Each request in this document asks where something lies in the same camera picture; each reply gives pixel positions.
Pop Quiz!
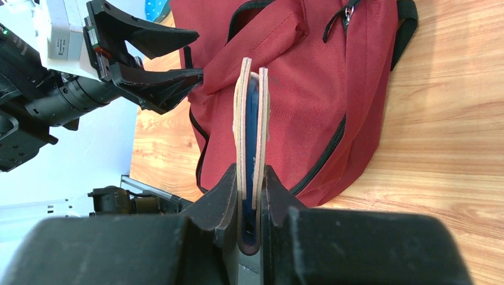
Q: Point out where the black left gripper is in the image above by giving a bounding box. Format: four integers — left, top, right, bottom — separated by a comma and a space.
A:
25, 1, 203, 127

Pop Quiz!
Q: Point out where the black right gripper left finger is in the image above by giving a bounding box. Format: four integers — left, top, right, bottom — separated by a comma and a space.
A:
1, 164, 238, 284

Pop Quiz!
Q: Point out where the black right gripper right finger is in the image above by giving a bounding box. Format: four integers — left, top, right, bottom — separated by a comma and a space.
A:
261, 166, 473, 284

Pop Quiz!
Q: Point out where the brown leather wallet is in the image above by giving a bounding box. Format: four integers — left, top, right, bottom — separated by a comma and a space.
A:
232, 58, 270, 256

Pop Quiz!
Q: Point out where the red backpack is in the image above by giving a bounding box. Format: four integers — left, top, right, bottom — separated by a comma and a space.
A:
171, 0, 418, 207

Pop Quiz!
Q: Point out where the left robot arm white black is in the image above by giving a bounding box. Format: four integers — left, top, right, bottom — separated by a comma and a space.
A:
1, 1, 203, 172

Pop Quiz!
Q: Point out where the blue polka dot plate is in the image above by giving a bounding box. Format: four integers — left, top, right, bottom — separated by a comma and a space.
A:
144, 0, 171, 23

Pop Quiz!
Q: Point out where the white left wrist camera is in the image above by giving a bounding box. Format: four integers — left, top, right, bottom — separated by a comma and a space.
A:
34, 0, 99, 80

